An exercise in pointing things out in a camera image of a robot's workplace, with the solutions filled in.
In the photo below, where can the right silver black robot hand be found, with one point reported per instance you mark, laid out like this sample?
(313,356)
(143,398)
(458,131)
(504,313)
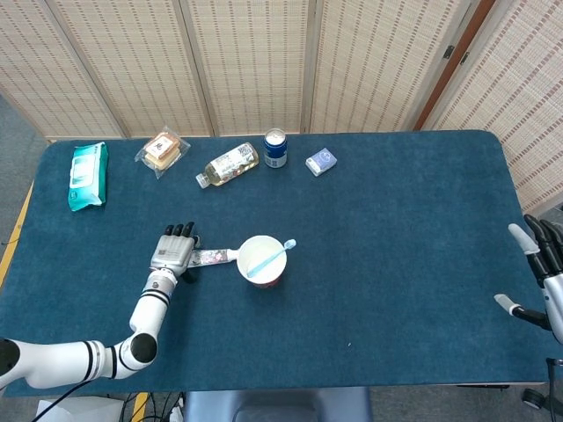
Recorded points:
(555,290)

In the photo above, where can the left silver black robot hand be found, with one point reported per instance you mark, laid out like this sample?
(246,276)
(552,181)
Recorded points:
(171,252)

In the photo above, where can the floral white toothpaste tube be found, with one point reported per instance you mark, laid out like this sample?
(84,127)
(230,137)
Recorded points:
(215,256)

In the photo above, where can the red paper noodle cup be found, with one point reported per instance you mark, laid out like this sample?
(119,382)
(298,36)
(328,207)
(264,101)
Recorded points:
(255,250)

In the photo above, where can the light blue toothbrush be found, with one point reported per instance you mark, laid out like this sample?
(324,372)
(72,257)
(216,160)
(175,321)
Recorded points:
(268,261)

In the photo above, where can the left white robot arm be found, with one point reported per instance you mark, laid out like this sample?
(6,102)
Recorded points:
(149,307)

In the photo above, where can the plastic wrapped sandwich cake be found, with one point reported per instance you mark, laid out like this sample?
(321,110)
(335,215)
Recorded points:
(163,149)

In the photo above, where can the floral label tea bottle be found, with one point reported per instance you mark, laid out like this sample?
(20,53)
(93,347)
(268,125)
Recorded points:
(228,165)

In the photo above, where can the black caster wheel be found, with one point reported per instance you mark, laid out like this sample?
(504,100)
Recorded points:
(534,397)

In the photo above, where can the green wet wipes pack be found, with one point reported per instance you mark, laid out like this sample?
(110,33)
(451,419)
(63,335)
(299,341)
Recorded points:
(88,176)

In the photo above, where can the blue drink can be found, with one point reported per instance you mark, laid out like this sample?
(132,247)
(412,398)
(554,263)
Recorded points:
(275,154)

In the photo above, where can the white paper box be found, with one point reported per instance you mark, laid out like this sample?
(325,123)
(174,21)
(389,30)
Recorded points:
(97,411)

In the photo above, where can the blue white tissue pack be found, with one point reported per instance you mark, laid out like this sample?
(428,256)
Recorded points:
(322,162)

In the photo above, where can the blue table cloth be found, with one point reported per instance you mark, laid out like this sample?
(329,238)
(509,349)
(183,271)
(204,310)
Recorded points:
(396,211)

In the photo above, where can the grey blue chair seat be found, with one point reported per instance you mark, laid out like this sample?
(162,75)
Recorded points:
(272,404)

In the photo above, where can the woven bamboo folding screen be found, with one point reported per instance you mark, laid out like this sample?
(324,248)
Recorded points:
(250,66)

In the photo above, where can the metal screen hinge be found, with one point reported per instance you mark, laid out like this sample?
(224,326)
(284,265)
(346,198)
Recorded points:
(448,52)
(464,58)

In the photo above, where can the brown wooden post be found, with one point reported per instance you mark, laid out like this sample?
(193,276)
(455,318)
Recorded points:
(457,57)

